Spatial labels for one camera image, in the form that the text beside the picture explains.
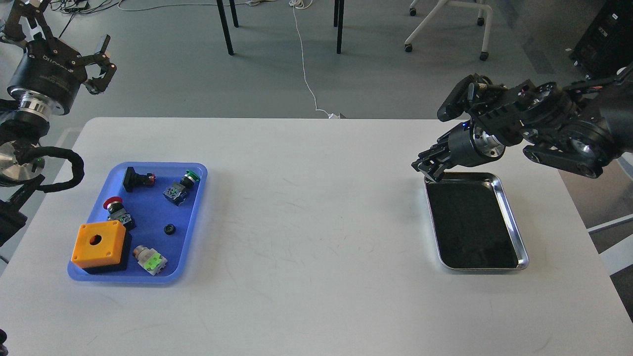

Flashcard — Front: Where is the clear green switch module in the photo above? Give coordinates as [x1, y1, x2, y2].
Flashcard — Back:
[133, 245, 168, 276]

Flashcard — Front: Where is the black equipment case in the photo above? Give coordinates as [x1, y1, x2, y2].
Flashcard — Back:
[570, 0, 633, 80]

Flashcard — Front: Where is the black table leg left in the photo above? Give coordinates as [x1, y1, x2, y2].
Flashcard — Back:
[215, 0, 239, 56]

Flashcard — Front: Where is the black floor cable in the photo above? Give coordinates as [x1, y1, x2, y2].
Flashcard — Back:
[49, 0, 124, 38]

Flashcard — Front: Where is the silver metal tray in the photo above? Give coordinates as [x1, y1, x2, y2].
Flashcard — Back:
[425, 172, 530, 273]

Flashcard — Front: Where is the white floor cable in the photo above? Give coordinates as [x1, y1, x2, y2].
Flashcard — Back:
[118, 0, 342, 120]

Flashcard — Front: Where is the white rolling chair base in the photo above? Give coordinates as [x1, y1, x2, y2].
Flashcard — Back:
[403, 0, 497, 62]

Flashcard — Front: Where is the blue plastic tray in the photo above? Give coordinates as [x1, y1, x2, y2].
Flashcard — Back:
[66, 162, 208, 284]

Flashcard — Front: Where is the green push button switch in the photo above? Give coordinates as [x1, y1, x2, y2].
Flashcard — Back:
[163, 170, 201, 206]

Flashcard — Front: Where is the orange button enclosure box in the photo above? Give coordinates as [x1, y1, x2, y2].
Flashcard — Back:
[70, 220, 132, 274]

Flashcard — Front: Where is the black table leg right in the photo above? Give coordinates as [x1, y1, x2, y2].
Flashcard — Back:
[333, 0, 345, 54]

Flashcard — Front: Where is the black table leg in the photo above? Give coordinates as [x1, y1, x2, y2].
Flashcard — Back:
[215, 0, 239, 56]
[333, 0, 345, 54]

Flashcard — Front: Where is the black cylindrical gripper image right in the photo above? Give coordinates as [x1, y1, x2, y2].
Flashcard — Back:
[411, 121, 506, 182]

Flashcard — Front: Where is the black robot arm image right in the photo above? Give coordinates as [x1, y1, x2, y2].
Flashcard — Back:
[411, 65, 633, 182]

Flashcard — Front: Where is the red mushroom emergency button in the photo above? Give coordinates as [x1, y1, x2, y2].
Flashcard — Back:
[102, 196, 136, 231]

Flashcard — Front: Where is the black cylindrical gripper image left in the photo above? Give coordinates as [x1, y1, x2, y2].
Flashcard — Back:
[1, 0, 117, 116]

